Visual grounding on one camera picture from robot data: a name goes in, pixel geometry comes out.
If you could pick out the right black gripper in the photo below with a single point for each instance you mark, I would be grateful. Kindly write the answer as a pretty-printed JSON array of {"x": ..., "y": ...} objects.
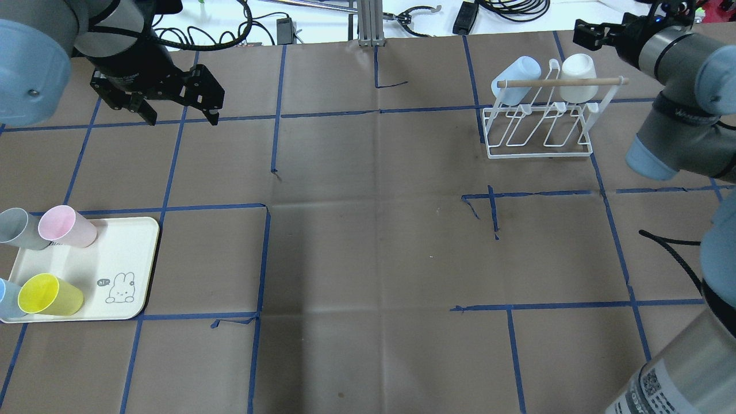
[{"x": 631, "y": 30}]

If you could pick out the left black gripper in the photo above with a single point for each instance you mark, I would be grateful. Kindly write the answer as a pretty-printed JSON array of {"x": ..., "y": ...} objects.
[{"x": 140, "y": 66}]

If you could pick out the cream white cup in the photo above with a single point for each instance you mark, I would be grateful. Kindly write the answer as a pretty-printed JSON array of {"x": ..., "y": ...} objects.
[{"x": 578, "y": 66}]

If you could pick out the light blue cup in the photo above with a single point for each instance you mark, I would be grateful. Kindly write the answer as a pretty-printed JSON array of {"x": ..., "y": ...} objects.
[
  {"x": 9, "y": 300},
  {"x": 525, "y": 68}
]

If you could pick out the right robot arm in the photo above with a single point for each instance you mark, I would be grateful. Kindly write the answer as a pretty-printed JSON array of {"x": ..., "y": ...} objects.
[{"x": 694, "y": 373}]

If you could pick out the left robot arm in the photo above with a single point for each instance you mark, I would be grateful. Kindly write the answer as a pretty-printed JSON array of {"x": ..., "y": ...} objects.
[{"x": 39, "y": 38}]

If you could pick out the pink cup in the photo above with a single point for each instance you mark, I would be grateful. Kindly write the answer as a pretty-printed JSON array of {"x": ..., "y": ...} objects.
[{"x": 64, "y": 225}]

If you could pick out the grey cup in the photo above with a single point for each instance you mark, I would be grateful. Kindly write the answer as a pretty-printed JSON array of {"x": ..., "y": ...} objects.
[{"x": 21, "y": 229}]

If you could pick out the yellow cup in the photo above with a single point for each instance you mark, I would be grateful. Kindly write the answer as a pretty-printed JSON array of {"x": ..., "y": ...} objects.
[{"x": 46, "y": 294}]

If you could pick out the black power adapter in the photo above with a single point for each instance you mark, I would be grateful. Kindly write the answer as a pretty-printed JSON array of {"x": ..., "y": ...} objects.
[{"x": 285, "y": 31}]

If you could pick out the cream plastic tray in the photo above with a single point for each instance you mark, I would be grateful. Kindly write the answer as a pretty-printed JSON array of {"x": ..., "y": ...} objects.
[{"x": 113, "y": 273}]

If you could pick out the white wire cup rack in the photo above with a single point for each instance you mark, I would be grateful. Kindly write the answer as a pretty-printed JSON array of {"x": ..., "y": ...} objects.
[{"x": 544, "y": 125}]

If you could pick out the aluminium frame post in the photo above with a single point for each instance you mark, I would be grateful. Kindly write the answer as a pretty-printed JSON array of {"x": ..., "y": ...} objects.
[{"x": 370, "y": 23}]

